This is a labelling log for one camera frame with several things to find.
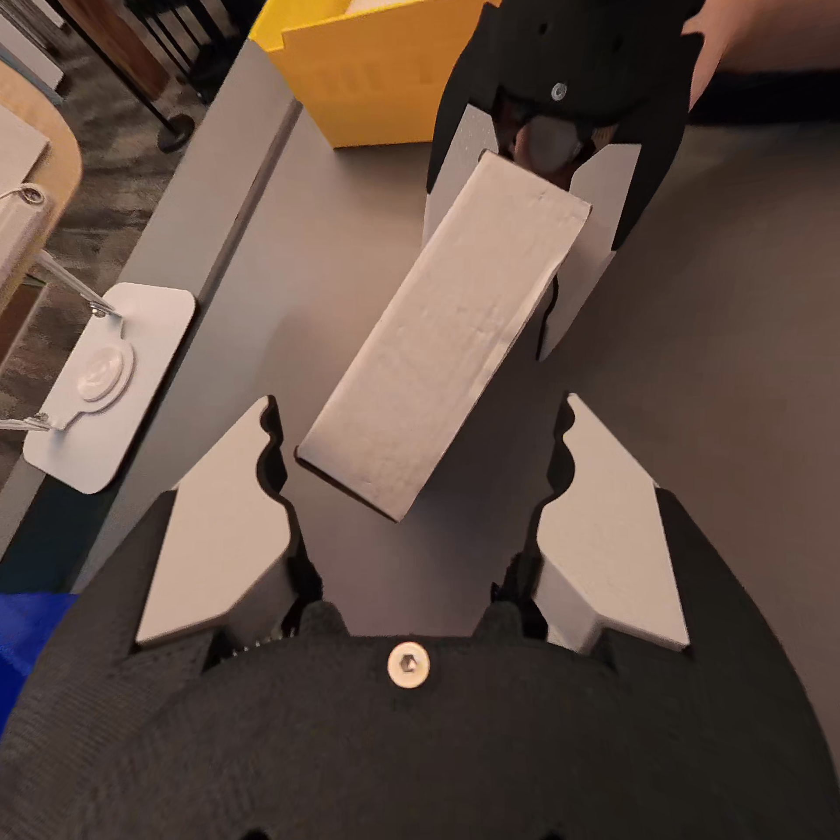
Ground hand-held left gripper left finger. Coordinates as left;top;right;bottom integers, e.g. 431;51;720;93
134;394;324;649

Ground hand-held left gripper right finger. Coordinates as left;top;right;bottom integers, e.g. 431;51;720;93
492;392;692;656

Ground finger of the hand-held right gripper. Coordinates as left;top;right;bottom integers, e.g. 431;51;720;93
535;142;642;363
422;103;506;245

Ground yellow plastic bin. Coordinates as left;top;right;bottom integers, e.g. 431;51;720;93
248;0;490;150

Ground white cardboard mailer box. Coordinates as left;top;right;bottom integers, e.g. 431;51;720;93
295;150;593;524

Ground person's right hand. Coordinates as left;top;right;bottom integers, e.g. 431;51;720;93
681;0;840;111

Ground blue plastic bin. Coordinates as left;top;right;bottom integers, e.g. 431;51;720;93
0;592;80;736

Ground black metal rack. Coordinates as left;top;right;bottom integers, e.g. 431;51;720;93
46;0;263;153

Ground brown wooden beam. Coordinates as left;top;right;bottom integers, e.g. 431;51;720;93
62;0;168;99

